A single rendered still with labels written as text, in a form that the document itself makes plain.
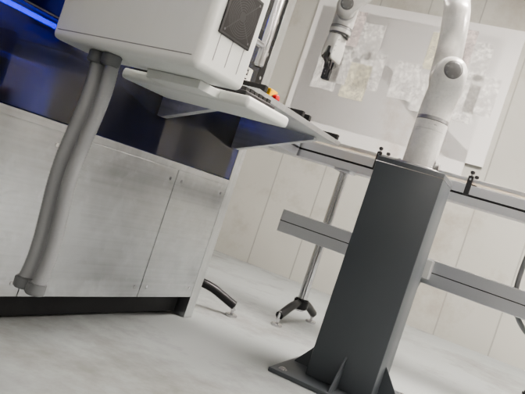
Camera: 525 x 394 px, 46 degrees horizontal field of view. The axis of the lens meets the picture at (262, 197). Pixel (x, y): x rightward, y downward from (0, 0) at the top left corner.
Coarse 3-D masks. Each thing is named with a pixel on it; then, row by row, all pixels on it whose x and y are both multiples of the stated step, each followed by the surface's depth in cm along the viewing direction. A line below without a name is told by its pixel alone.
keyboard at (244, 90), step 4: (136, 68) 170; (220, 88) 153; (224, 88) 152; (228, 88) 152; (240, 88) 152; (244, 88) 151; (248, 88) 151; (236, 92) 151; (240, 92) 150; (244, 92) 149; (248, 92) 150; (252, 92) 153; (256, 92) 154; (252, 96) 152; (256, 96) 153; (260, 96) 156; (260, 100) 155; (264, 100) 158; (268, 100) 159; (264, 104) 156; (268, 104) 158; (272, 108) 160
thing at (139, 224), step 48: (0, 144) 158; (48, 144) 171; (96, 144) 186; (0, 192) 162; (96, 192) 192; (144, 192) 212; (192, 192) 237; (0, 240) 166; (96, 240) 199; (144, 240) 220; (192, 240) 246; (0, 288) 171; (48, 288) 187; (96, 288) 205; (144, 288) 228; (192, 288) 256
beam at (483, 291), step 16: (288, 224) 327; (304, 224) 323; (320, 224) 319; (320, 240) 318; (336, 240) 314; (432, 272) 290; (448, 272) 287; (464, 272) 284; (448, 288) 286; (464, 288) 283; (480, 288) 280; (496, 288) 277; (512, 288) 274; (496, 304) 276; (512, 304) 273
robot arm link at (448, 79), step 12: (444, 60) 221; (456, 60) 220; (432, 72) 229; (444, 72) 220; (456, 72) 219; (432, 84) 224; (444, 84) 221; (456, 84) 220; (432, 96) 226; (444, 96) 224; (456, 96) 223; (420, 108) 230; (432, 108) 226; (444, 108) 225; (444, 120) 226
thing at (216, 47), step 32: (96, 0) 149; (128, 0) 143; (160, 0) 138; (192, 0) 132; (224, 0) 131; (256, 0) 138; (64, 32) 154; (96, 32) 147; (128, 32) 141; (160, 32) 136; (192, 32) 131; (224, 32) 133; (256, 32) 142; (128, 64) 160; (160, 64) 142; (192, 64) 130; (224, 64) 136
